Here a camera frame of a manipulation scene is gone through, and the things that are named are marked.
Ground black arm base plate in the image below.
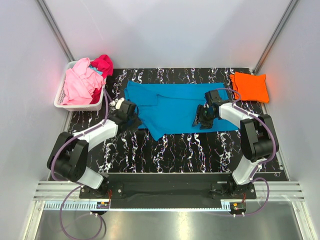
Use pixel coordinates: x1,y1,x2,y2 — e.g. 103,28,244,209
79,173,257,211

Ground white plastic laundry basket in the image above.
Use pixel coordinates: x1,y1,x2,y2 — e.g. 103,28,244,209
53,58,106,112

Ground light blue garment in basket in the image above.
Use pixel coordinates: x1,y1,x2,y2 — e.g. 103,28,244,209
89,65,103,75

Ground aluminium frame rail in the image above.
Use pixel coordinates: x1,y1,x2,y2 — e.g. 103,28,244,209
33,180,305,201

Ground blue t shirt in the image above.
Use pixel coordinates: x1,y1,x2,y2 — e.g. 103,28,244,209
124,81,238,141

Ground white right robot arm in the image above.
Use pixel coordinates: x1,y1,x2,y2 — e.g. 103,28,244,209
192,89,279,199

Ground folded orange t shirt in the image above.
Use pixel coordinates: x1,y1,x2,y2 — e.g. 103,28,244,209
229,72,270,103

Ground light pink t shirt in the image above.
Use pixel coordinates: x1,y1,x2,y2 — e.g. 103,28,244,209
61,57,106,106

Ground magenta t shirt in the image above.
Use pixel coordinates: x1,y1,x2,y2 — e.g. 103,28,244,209
90,54,114,104

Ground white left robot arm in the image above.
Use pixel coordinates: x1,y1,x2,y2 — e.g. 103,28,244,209
47,99,142,198

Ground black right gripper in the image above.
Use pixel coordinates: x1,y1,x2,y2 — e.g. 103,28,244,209
191,104,216,130

